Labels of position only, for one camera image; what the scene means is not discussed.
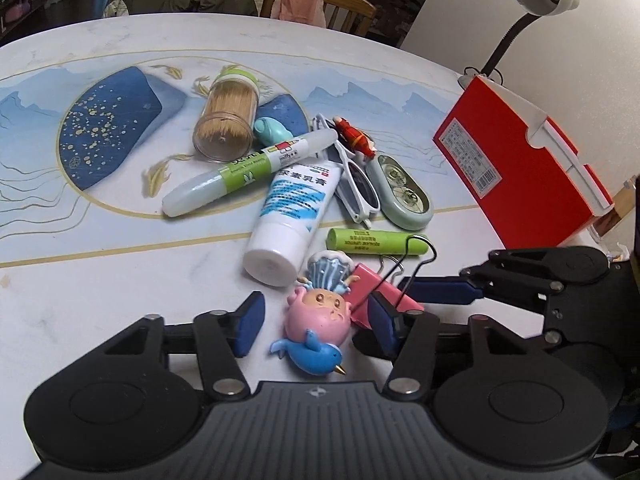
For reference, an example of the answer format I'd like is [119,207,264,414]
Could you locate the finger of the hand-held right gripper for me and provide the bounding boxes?
[398,246,611,313]
[351,334,401,361]

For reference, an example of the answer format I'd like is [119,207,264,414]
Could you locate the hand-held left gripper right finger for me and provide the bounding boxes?
[367,292,543,403]

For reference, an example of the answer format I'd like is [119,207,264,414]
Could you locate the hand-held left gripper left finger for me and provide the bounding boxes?
[102,291,266,402]

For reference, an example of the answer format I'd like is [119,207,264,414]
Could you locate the pink binder clip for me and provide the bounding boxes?
[344,234,437,327]

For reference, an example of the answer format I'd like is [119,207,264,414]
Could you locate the pink and blue toy figure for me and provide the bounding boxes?
[271,252,362,377]

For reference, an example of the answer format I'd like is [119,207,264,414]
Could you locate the green lip balm stick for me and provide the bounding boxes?
[326,227,430,257]

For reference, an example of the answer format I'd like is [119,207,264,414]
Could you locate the pale green oval case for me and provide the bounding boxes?
[367,154,434,231]

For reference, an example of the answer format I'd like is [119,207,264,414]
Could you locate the white cream tube blue print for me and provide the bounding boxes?
[243,160,343,287]

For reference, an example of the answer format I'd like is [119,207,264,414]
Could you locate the red cardboard box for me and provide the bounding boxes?
[433,75,615,247]

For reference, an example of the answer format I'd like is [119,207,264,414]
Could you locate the white frame sunglasses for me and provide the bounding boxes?
[312,114,381,223]

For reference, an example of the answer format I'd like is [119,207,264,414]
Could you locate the white glue pen green label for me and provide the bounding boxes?
[161,128,339,218]

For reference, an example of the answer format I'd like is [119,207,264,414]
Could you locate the small red toy figure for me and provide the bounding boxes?
[332,116,377,158]

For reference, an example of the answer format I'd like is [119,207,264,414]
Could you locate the small teal plastic object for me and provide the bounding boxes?
[253,117,297,150]

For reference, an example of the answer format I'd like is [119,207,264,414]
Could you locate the clear toothpick jar green lid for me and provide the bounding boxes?
[192,72,261,162]

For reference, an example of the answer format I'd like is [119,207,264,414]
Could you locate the blue printed table mat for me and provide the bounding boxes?
[0,52,501,271]

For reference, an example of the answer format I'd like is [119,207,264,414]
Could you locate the wooden chair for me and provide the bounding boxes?
[259,0,377,37]

